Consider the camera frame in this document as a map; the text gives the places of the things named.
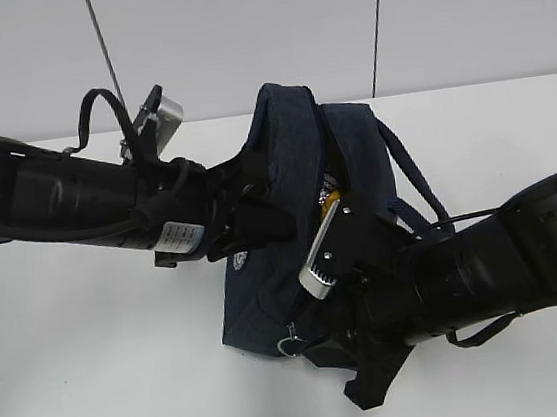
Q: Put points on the dark blue lunch bag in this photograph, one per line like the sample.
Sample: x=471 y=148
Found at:
x=312 y=151

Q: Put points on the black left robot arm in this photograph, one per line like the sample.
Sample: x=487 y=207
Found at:
x=52 y=197

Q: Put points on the yellow toy fruit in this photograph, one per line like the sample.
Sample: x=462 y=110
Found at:
x=327 y=203

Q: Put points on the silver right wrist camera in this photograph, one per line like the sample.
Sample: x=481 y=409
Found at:
x=349 y=228

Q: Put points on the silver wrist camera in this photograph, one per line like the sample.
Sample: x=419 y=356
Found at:
x=157 y=121
x=349 y=228

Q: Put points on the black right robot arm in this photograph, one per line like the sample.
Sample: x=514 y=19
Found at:
x=478 y=280

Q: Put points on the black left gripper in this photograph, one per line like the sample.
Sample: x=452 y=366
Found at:
x=186 y=209

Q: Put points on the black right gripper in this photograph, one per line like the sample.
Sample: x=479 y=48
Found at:
x=372 y=319

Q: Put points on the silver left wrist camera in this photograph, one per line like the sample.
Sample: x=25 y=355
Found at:
x=157 y=121

